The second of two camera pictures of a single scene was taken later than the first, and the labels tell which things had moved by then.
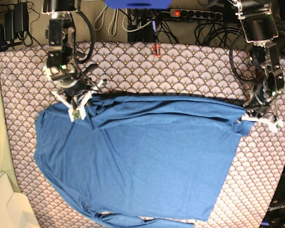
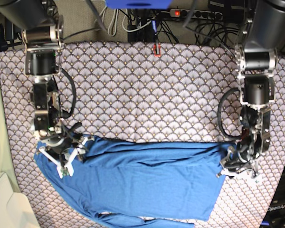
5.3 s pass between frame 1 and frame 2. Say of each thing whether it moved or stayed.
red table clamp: stayed
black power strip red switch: stayed
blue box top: stayed
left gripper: moved
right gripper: moved
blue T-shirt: moved
